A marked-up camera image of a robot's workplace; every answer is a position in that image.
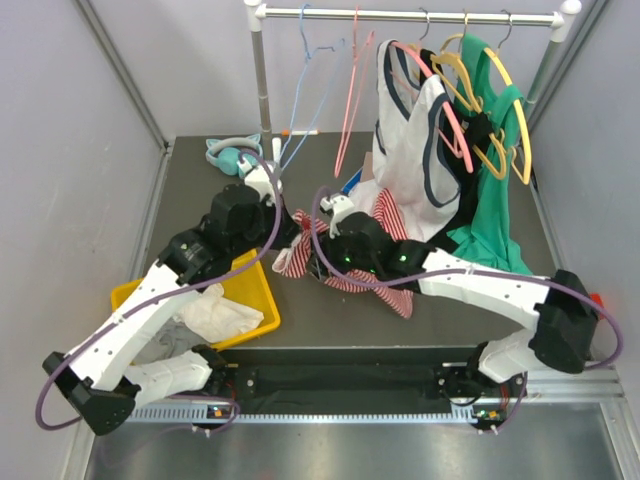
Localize red white striped tank top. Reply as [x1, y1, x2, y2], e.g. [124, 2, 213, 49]
[272, 188, 416, 320]

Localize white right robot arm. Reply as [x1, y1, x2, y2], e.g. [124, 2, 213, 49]
[312, 193, 598, 396]

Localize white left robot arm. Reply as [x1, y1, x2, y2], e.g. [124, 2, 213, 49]
[35, 160, 299, 436]

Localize white navy-trimmed tank top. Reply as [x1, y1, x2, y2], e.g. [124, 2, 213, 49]
[349, 40, 461, 241]

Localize pink plastic hanger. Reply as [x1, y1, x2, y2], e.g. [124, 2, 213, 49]
[390, 40, 474, 173]

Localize black tank top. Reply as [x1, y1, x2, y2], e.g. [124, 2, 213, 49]
[417, 47, 494, 246]

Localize yellow hanger rear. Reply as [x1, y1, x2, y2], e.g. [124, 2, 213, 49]
[484, 46, 533, 185]

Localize yellow hanger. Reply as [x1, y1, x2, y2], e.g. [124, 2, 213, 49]
[429, 33, 507, 180]
[484, 46, 533, 185]

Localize green tank top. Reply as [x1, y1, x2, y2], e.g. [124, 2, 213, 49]
[448, 34, 531, 275]

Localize yellow hanger front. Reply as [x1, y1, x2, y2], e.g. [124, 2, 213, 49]
[429, 33, 507, 180]

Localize yellow plastic bin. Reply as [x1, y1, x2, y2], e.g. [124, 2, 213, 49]
[110, 249, 281, 351]

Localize blue box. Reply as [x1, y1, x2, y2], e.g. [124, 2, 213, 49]
[341, 168, 363, 195]

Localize orange white marker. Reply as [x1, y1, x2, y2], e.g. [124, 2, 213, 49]
[280, 129, 320, 137]

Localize teal cat-ear headphones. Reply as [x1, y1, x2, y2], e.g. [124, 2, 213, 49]
[205, 134, 263, 179]

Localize cream white cloth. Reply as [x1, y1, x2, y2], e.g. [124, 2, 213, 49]
[174, 284, 264, 343]

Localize grey cloth in bin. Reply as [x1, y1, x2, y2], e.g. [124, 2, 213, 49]
[132, 319, 204, 365]

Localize red plastic block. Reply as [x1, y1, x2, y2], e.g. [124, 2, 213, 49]
[590, 293, 604, 307]

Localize white metal clothes rack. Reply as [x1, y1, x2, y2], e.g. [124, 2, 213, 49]
[244, 1, 582, 155]

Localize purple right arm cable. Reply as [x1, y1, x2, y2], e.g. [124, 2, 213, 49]
[310, 185, 625, 434]

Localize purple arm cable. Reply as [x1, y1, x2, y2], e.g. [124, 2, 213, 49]
[310, 185, 625, 434]
[34, 152, 286, 437]

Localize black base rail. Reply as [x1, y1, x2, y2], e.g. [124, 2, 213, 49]
[222, 347, 524, 408]

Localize pink wire hanger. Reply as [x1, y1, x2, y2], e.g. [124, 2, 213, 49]
[334, 6, 375, 178]

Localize blue wire hanger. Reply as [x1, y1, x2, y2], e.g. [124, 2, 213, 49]
[279, 3, 346, 170]

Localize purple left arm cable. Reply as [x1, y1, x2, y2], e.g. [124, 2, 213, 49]
[34, 152, 286, 437]

